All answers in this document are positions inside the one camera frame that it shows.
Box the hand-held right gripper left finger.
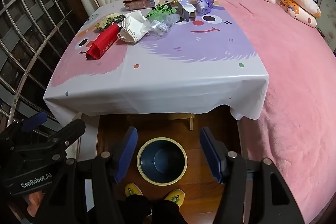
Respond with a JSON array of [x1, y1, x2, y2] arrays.
[[33, 126, 139, 224]]

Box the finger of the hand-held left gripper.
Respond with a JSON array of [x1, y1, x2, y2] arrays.
[[39, 118, 87, 159], [21, 112, 48, 133]]

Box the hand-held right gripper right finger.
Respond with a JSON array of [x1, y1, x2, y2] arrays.
[[199, 126, 306, 224]]

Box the blue trash bin beige rim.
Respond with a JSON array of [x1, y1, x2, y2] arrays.
[[136, 137, 188, 186]]

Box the person's left hand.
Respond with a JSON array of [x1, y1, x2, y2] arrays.
[[26, 190, 45, 217]]

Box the yellow slipper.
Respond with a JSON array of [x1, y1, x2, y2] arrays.
[[164, 189, 185, 207], [125, 183, 143, 198]]

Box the person's black trousers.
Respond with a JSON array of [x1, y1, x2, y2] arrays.
[[123, 195, 190, 224]]

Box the cartoon printed tablecloth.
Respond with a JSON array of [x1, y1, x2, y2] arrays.
[[43, 0, 270, 125]]

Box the red paper bag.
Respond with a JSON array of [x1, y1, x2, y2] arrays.
[[85, 23, 119, 60]]

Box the metal window grille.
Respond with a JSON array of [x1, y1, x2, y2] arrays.
[[0, 0, 90, 125]]

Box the pink fleece blanket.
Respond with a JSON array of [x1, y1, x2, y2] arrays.
[[213, 0, 336, 224]]

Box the green snack packet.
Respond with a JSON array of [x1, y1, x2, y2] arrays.
[[93, 13, 126, 31]]

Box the crumpled white paper bag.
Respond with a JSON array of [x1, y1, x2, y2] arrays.
[[117, 10, 150, 43]]

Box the crushed clear plastic packaging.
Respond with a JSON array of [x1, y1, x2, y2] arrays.
[[147, 14, 181, 37]]

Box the grey carton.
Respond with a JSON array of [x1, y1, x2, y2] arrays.
[[177, 0, 197, 22]]

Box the pink white carton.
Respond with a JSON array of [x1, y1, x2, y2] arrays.
[[124, 0, 160, 10]]

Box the crumpled green paper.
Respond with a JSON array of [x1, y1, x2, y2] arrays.
[[146, 4, 177, 21]]

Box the wooden table frame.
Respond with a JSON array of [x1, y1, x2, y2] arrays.
[[168, 113, 196, 131]]

